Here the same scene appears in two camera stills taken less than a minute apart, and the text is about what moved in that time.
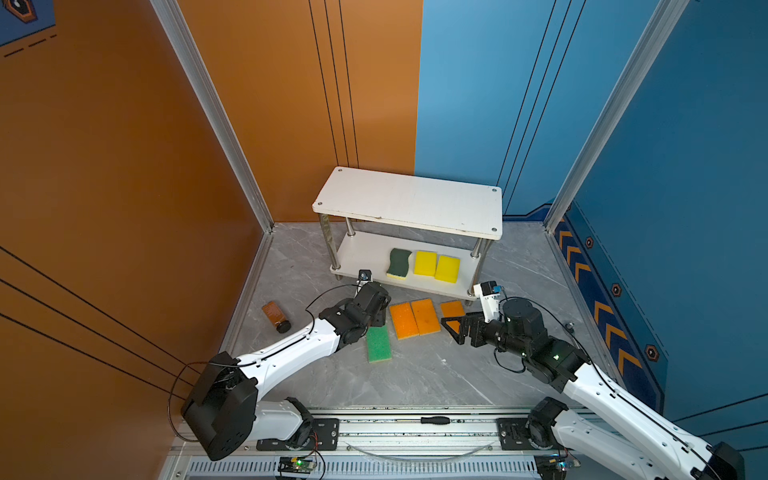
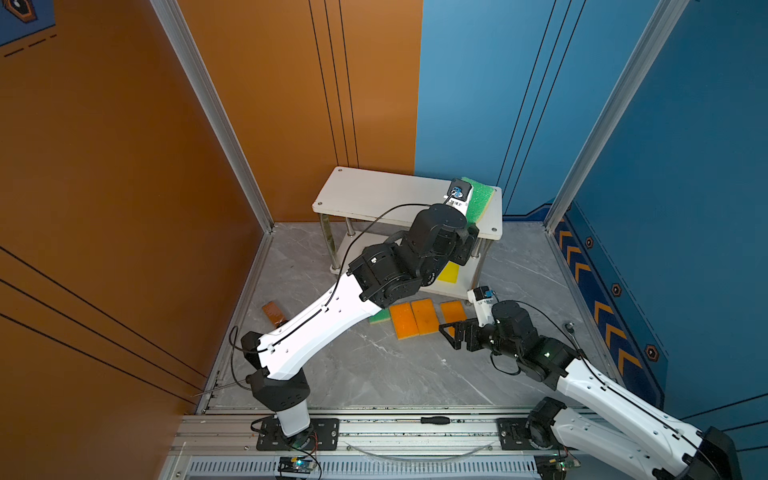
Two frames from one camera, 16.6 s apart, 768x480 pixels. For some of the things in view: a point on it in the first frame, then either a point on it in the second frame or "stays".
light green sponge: (378, 343) -> (481, 197)
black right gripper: (476, 322) stays
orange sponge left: (403, 320) stays
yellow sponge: (448, 269) stays
